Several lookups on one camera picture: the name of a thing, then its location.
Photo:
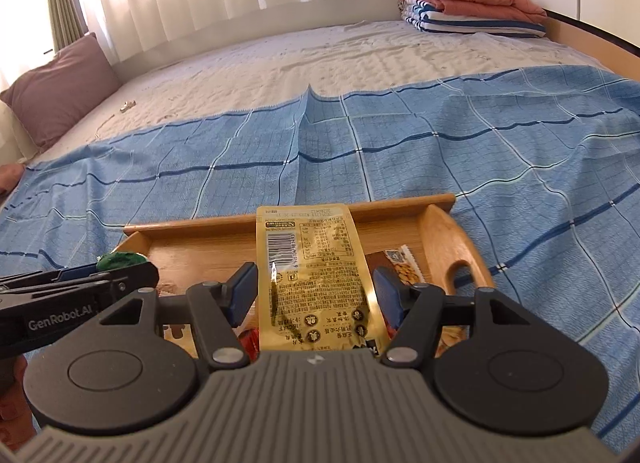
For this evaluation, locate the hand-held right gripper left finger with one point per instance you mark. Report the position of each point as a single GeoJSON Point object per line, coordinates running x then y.
{"type": "Point", "coordinates": [242, 293]}

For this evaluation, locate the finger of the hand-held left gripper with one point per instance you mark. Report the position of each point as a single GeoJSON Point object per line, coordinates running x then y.
{"type": "Point", "coordinates": [75, 275]}
{"type": "Point", "coordinates": [140, 277]}

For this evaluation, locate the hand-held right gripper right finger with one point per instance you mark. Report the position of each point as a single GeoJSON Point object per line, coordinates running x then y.
{"type": "Point", "coordinates": [387, 293]}

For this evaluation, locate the green snack packet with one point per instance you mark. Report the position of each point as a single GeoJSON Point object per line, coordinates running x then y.
{"type": "Point", "coordinates": [122, 260]}

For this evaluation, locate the shiny red snack packet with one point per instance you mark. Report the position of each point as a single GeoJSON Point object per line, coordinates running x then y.
{"type": "Point", "coordinates": [249, 345]}

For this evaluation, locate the gold snack packet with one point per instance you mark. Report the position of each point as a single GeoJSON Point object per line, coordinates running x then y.
{"type": "Point", "coordinates": [315, 283]}

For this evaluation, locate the person's left hand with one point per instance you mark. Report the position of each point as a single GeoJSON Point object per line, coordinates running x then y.
{"type": "Point", "coordinates": [15, 413]}

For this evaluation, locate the dusty pink cloth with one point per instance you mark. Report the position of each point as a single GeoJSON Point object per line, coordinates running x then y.
{"type": "Point", "coordinates": [10, 178]}

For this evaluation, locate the blue plaid bed sheet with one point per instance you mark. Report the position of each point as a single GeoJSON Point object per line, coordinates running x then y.
{"type": "Point", "coordinates": [450, 153]}

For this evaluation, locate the small white object on bed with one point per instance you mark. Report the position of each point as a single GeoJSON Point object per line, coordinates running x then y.
{"type": "Point", "coordinates": [128, 106]}

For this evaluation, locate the purple pillow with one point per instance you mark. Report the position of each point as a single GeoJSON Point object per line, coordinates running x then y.
{"type": "Point", "coordinates": [60, 93]}

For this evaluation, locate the white quilted mattress cover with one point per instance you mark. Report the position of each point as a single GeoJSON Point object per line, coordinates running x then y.
{"type": "Point", "coordinates": [300, 63]}

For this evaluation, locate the folded blue striped cloth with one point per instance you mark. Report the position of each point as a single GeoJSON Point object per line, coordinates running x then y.
{"type": "Point", "coordinates": [460, 23]}

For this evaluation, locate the wooden bed frame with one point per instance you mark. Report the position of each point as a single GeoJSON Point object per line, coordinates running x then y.
{"type": "Point", "coordinates": [595, 43]}

